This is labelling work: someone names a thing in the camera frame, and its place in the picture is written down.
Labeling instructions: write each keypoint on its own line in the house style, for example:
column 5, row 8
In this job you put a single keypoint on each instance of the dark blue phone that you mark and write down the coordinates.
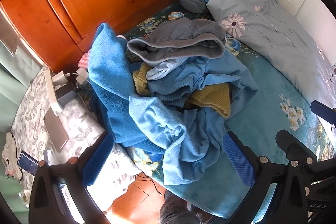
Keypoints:
column 28, row 163

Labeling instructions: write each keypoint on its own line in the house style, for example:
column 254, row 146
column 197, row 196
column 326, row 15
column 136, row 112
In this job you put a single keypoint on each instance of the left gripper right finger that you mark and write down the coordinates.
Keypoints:
column 258, row 173

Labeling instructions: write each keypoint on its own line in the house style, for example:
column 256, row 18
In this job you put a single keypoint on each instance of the white power adapter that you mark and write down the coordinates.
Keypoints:
column 82, row 76

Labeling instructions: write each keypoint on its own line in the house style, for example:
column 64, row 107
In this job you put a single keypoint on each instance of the silver smartphone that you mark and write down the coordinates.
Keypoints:
column 56, row 131

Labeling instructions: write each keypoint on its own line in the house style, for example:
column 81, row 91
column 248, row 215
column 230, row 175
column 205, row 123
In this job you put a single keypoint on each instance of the grey-blue daisy duvet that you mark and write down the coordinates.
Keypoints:
column 267, row 28

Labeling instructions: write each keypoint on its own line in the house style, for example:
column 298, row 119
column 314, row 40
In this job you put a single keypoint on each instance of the mustard yellow knit sweater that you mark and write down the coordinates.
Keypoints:
column 214, row 96

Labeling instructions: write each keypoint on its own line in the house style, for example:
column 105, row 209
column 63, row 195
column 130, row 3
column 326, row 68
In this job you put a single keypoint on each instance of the floral covered nightstand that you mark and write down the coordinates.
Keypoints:
column 36, row 130

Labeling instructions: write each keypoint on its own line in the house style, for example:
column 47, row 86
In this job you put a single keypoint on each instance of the grey round cushion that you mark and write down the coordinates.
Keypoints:
column 194, row 6

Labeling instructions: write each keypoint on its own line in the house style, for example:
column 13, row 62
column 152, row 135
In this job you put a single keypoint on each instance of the grey fleece sweatpants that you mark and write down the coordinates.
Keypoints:
column 180, row 38

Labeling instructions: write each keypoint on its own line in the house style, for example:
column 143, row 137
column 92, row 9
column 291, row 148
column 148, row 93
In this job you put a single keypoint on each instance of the blue fleece garment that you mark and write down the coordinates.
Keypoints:
column 189, row 138

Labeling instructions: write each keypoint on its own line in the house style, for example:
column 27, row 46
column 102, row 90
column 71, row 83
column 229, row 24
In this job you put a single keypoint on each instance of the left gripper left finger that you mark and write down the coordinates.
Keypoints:
column 47, row 204

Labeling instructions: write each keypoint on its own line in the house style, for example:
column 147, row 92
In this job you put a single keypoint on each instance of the pink clothing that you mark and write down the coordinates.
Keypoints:
column 84, row 61

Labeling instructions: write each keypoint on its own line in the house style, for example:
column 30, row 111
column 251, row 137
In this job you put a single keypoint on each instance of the light blue garment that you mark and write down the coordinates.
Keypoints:
column 164, row 68

